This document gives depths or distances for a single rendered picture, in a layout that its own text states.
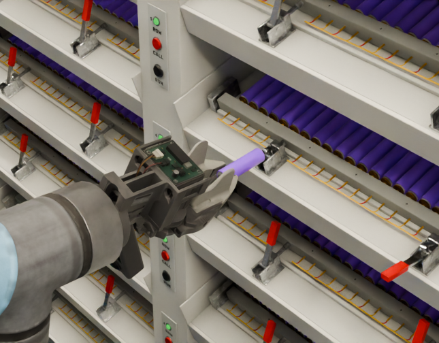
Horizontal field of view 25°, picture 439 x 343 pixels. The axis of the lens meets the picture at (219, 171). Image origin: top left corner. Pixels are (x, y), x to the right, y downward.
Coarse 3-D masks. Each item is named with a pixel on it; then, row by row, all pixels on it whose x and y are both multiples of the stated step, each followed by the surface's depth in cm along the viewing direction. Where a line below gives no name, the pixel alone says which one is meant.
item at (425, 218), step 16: (224, 96) 141; (240, 112) 138; (256, 112) 137; (256, 128) 137; (272, 128) 134; (288, 128) 133; (288, 144) 132; (304, 144) 131; (288, 160) 131; (320, 160) 128; (336, 160) 127; (336, 176) 128; (352, 176) 125; (368, 176) 124; (368, 192) 124; (384, 192) 122; (400, 208) 120; (416, 208) 119; (416, 224) 119; (432, 224) 117
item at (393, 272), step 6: (420, 246) 114; (420, 252) 115; (426, 252) 114; (408, 258) 114; (414, 258) 114; (420, 258) 114; (396, 264) 112; (402, 264) 112; (408, 264) 113; (390, 270) 111; (396, 270) 111; (402, 270) 112; (384, 276) 111; (390, 276) 111; (396, 276) 111
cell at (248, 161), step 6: (252, 150) 119; (258, 150) 119; (246, 156) 118; (252, 156) 118; (258, 156) 118; (264, 156) 119; (234, 162) 117; (240, 162) 117; (246, 162) 118; (252, 162) 118; (258, 162) 119; (222, 168) 117; (228, 168) 116; (234, 168) 117; (240, 168) 117; (246, 168) 118; (216, 174) 117; (234, 174) 116; (240, 174) 117
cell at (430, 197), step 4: (436, 184) 121; (432, 188) 121; (436, 188) 121; (428, 192) 121; (432, 192) 121; (436, 192) 121; (424, 196) 121; (428, 196) 120; (432, 196) 120; (436, 196) 120; (428, 200) 120; (432, 200) 120; (436, 200) 120; (432, 204) 120
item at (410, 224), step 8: (224, 112) 141; (232, 120) 140; (248, 128) 138; (256, 136) 137; (264, 136) 136; (288, 152) 133; (304, 160) 131; (312, 168) 130; (320, 168) 129; (328, 176) 128; (352, 192) 126; (360, 192) 125; (376, 208) 123; (384, 208) 122; (400, 216) 121; (408, 224) 120; (416, 232) 120; (424, 232) 118
